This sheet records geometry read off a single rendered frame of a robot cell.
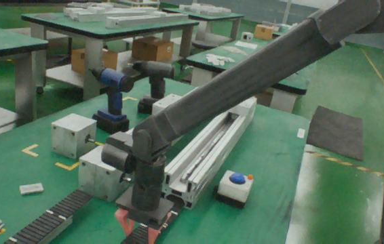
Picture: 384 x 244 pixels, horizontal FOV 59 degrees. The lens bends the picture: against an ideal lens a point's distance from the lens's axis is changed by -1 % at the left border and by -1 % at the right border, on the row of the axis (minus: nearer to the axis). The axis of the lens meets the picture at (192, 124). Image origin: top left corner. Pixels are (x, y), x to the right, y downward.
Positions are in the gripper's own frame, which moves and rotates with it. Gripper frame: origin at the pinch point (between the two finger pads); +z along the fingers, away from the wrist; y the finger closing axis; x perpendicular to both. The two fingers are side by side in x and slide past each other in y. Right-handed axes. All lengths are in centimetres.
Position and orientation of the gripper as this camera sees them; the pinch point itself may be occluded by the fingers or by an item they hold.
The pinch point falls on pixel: (140, 237)
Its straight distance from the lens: 76.7
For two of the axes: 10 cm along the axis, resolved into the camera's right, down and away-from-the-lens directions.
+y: -9.2, -2.8, 2.6
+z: -1.7, 9.1, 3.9
